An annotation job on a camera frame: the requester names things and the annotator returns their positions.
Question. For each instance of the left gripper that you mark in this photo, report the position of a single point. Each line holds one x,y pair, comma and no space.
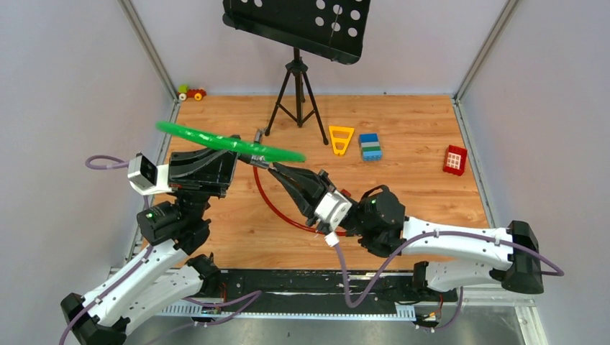
208,170

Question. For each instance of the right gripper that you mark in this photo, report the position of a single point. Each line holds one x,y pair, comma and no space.
305,203

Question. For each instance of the green cable lock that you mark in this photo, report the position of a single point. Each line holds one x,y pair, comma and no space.
260,155

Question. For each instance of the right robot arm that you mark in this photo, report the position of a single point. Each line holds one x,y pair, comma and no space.
507,256

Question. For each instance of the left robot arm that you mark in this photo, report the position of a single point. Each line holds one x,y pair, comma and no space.
168,268

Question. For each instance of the yellow triangular plastic piece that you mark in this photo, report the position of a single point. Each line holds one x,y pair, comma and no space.
341,137

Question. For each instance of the toy car red green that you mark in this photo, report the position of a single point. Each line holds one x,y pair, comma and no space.
185,92

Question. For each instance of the blue green stacked blocks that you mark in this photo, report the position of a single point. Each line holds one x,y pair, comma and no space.
370,147

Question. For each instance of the red window block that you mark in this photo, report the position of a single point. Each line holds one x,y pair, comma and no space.
455,160

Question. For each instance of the black music stand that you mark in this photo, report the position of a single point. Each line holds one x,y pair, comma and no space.
330,29

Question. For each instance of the thick red cable lock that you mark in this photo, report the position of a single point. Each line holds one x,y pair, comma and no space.
258,139

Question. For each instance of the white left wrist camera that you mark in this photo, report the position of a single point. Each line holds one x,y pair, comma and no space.
146,178

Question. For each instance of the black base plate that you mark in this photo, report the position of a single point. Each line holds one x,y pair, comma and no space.
295,292

